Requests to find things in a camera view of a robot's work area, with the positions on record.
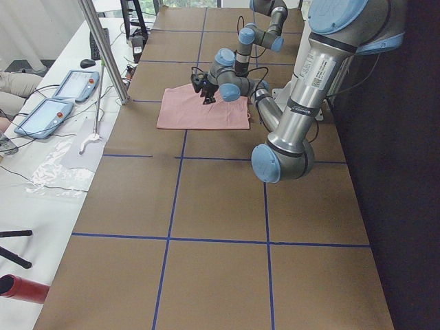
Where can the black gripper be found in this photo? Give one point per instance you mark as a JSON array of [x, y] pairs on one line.
[[210, 90]]

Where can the pink Snoopy t-shirt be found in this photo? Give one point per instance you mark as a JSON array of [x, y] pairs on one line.
[[182, 108]]

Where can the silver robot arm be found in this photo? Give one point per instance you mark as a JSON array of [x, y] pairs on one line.
[[339, 30], [250, 34]]

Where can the black power adapter box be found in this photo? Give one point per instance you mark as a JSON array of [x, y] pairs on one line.
[[137, 44]]

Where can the black computer mouse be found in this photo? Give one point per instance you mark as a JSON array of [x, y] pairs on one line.
[[86, 63]]

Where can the upper teach pendant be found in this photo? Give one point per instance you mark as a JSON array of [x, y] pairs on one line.
[[78, 85]]

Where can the teach pendant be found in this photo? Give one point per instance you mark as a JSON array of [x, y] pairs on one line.
[[46, 117], [78, 85]]

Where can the lower teach pendant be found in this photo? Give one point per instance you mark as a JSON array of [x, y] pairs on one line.
[[46, 117]]

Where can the clear plastic bag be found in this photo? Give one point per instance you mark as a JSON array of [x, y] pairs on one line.
[[51, 176]]

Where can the black tripod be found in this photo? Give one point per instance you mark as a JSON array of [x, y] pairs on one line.
[[13, 251]]

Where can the red bottle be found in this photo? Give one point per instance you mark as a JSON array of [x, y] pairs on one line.
[[23, 289]]

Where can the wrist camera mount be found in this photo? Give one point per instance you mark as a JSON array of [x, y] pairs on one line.
[[198, 79]]

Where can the aluminium frame post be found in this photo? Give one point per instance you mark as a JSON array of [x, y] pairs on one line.
[[91, 17]]

